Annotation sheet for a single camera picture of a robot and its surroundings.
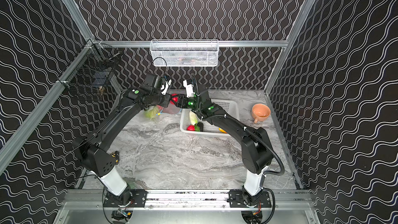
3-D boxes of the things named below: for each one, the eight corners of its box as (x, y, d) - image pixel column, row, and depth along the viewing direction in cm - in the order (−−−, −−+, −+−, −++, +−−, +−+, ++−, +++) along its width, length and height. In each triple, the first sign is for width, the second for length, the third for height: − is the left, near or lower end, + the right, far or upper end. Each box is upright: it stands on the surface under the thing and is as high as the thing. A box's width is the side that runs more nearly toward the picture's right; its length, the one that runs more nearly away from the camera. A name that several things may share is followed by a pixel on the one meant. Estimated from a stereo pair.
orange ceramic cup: (252, 124, 103) (255, 118, 98) (248, 109, 111) (251, 103, 107) (270, 124, 103) (273, 118, 98) (264, 109, 111) (267, 103, 106)
